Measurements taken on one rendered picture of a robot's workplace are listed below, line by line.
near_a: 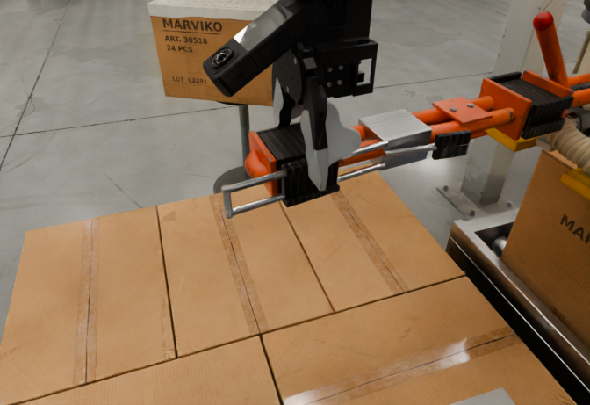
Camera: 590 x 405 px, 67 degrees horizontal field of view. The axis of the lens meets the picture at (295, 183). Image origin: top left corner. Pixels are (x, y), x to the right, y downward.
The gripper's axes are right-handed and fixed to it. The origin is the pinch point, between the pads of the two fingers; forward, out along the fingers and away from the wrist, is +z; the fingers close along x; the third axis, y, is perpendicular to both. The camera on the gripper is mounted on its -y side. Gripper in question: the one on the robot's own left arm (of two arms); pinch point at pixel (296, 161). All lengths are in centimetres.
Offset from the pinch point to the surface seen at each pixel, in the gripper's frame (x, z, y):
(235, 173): 166, 118, 33
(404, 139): -2.4, -1.1, 13.1
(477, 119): -2.3, -1.3, 24.1
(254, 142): 2.9, -1.8, -4.0
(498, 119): -2.1, -0.4, 27.9
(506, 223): 28, 61, 81
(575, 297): -4, 53, 68
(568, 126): -2.1, 3.9, 42.8
